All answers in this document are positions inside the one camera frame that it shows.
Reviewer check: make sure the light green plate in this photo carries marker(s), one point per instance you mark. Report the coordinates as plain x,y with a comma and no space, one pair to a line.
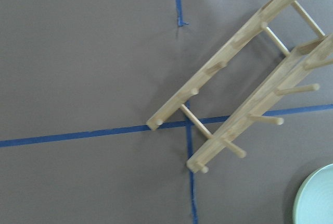
313,202

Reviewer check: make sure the wooden plate rack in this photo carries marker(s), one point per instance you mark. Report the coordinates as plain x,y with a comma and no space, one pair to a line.
271,47

